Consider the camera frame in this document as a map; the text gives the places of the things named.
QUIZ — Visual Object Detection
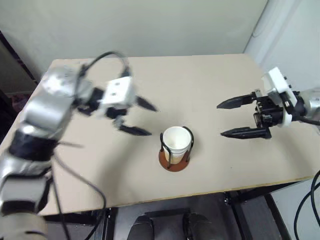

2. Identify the black floor cable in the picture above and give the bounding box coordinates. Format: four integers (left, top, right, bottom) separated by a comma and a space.
294, 169, 320, 240
303, 181, 320, 240

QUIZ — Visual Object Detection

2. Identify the black wire cup holder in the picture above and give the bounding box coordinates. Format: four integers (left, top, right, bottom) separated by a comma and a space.
158, 125, 195, 173

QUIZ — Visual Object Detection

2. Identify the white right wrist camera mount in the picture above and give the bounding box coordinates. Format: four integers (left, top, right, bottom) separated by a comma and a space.
261, 66, 298, 128

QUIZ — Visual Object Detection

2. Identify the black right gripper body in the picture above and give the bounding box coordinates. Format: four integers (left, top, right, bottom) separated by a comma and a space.
252, 88, 287, 129

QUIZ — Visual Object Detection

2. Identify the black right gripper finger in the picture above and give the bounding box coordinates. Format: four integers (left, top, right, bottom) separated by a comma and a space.
216, 91, 257, 110
220, 126, 272, 140

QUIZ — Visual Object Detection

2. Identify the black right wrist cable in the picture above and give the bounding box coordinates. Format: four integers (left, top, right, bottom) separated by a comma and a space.
298, 116, 320, 127

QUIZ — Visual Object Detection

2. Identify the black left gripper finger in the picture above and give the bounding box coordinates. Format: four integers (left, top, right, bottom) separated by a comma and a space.
114, 118, 153, 137
133, 95, 159, 112

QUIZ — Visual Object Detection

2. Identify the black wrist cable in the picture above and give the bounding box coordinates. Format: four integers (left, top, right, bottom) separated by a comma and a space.
298, 116, 320, 127
79, 51, 133, 78

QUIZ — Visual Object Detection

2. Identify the black metal table frame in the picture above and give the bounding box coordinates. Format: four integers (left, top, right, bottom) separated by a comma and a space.
44, 183, 312, 240

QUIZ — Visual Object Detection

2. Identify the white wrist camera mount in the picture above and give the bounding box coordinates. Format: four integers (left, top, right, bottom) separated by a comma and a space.
261, 66, 298, 128
101, 76, 135, 111

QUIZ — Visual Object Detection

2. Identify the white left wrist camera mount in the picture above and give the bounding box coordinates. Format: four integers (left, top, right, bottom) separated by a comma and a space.
101, 76, 135, 111

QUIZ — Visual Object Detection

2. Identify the dark rounded shape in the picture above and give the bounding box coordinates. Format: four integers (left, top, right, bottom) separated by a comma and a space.
127, 214, 155, 240

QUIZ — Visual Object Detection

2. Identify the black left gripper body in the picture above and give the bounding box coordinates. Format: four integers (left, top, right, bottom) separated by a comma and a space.
103, 107, 130, 125

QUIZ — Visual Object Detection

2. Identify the white paper cup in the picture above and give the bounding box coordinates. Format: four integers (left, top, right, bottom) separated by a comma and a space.
162, 126, 192, 153
165, 152, 188, 165
163, 146, 190, 157

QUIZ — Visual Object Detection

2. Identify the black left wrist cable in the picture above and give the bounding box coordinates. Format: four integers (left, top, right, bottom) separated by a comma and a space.
79, 51, 133, 78

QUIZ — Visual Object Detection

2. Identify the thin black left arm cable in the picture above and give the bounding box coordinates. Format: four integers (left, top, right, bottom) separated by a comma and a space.
51, 159, 71, 240

